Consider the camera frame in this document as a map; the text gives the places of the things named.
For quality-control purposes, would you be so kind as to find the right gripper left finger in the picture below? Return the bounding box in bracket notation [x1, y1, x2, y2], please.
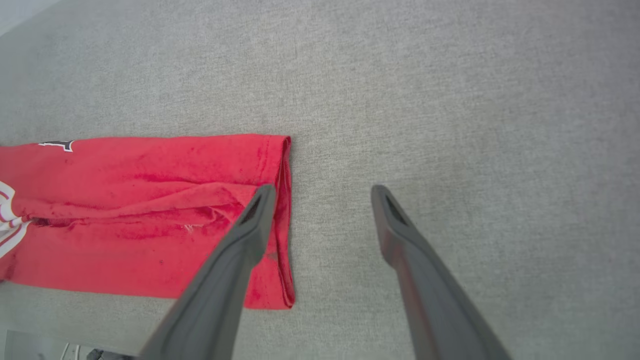
[137, 184, 277, 360]

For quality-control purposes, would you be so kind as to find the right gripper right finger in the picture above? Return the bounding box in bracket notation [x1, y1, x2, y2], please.
[370, 185, 511, 360]

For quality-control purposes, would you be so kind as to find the red white jersey shirt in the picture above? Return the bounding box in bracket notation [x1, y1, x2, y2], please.
[0, 133, 296, 310]

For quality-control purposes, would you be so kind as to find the grey fabric sofa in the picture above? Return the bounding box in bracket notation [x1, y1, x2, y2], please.
[0, 0, 640, 360]

